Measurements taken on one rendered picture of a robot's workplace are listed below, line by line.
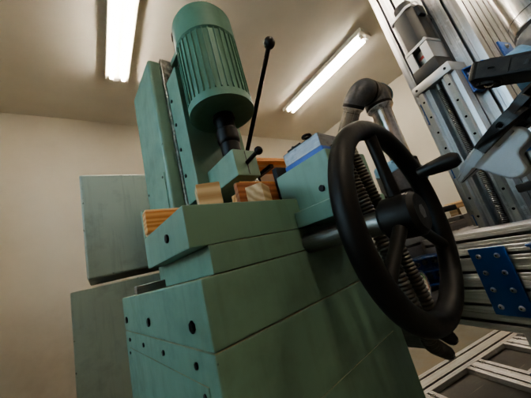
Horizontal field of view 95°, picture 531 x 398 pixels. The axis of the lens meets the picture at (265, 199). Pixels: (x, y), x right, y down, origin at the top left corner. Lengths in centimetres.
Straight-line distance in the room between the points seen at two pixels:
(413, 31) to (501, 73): 73
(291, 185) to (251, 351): 29
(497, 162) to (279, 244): 32
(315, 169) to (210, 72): 38
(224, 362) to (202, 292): 9
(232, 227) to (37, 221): 264
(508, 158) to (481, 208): 60
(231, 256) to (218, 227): 5
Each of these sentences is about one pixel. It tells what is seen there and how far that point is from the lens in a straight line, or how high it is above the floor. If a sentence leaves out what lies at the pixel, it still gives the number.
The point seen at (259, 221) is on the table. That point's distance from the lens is 40.
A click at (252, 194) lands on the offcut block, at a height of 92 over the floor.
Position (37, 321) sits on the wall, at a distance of 283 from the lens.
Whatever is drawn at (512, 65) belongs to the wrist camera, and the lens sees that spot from 46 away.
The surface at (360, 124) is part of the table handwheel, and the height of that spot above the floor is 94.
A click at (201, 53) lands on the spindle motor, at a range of 74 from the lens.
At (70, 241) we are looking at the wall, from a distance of 287.
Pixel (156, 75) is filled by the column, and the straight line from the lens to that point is 96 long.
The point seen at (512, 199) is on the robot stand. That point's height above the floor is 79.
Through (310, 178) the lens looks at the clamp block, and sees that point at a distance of 46.
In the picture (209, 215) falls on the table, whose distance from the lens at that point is 36.
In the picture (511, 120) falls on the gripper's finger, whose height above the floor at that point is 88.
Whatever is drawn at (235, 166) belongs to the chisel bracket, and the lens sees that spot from 58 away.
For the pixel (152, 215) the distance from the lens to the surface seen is 50.
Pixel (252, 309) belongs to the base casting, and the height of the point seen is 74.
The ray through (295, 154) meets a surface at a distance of 50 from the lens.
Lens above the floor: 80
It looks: 13 degrees up
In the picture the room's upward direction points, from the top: 15 degrees counter-clockwise
